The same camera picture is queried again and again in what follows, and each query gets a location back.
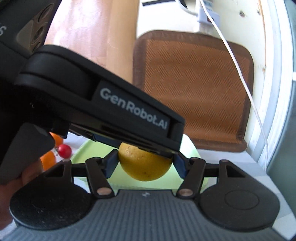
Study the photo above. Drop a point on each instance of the brown woven cushion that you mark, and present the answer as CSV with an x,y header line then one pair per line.
x,y
194,75

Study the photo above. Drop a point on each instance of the orange mandarin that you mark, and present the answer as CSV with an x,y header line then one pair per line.
x,y
48,160
58,139

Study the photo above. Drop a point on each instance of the striped light blue cloth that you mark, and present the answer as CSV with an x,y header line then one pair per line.
x,y
209,198

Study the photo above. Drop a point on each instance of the yellow lemon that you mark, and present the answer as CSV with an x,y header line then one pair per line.
x,y
142,165

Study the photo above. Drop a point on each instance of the person's left hand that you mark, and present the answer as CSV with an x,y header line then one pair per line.
x,y
9,189

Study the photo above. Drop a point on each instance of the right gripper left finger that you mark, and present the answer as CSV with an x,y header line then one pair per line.
x,y
96,170

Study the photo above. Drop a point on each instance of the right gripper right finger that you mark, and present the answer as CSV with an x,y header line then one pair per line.
x,y
193,171

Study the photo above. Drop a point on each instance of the light green plastic basket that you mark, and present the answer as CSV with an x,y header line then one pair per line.
x,y
121,180

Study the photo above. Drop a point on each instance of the red cherry tomato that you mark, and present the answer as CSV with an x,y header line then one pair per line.
x,y
64,151

